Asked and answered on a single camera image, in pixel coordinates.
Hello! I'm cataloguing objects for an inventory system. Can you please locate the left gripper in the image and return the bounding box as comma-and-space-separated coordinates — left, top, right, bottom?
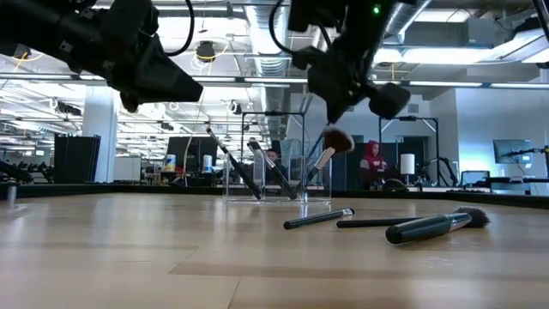
99, 0, 205, 114

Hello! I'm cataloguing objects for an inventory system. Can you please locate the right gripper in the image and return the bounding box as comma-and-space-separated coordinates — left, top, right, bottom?
293, 44, 413, 125

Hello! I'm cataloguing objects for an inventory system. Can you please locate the large-head black makeup brush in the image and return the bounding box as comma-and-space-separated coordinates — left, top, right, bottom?
295, 126, 356, 197
383, 206, 492, 246

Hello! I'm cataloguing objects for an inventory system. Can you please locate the black silver-ferrule makeup brush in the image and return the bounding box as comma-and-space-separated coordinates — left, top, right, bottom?
205, 126, 264, 202
245, 140, 299, 202
282, 207, 356, 231

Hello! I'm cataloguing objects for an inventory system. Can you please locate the thin black makeup brush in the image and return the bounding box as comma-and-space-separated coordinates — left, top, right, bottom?
335, 216, 426, 229

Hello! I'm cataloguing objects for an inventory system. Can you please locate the person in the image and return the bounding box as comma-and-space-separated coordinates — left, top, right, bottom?
262, 147, 286, 173
359, 139, 389, 191

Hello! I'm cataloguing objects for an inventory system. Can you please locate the clear acrylic organizer container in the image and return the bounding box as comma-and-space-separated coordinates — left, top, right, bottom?
222, 151, 333, 204

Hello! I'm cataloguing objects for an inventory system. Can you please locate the white background lamp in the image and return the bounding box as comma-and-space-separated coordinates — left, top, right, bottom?
399, 153, 416, 187

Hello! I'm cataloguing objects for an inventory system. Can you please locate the white pillar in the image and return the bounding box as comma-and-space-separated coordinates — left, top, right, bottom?
81, 85, 118, 184

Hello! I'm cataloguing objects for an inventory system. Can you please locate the black partition panel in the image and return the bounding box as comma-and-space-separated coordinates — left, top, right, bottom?
52, 133, 102, 185

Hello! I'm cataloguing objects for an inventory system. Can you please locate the black overhead camera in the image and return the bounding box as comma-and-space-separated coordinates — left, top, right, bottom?
194, 39, 218, 64

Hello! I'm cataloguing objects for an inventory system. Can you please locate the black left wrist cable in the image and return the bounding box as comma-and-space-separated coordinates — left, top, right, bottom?
164, 0, 196, 58

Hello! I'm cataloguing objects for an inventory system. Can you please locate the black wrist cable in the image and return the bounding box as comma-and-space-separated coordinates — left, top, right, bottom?
164, 0, 196, 58
268, 0, 302, 56

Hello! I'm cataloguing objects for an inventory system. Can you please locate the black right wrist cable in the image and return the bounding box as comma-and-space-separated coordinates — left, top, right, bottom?
268, 0, 302, 56

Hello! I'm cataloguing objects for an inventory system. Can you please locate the background wall monitor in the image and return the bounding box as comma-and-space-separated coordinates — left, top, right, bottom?
492, 138, 534, 166

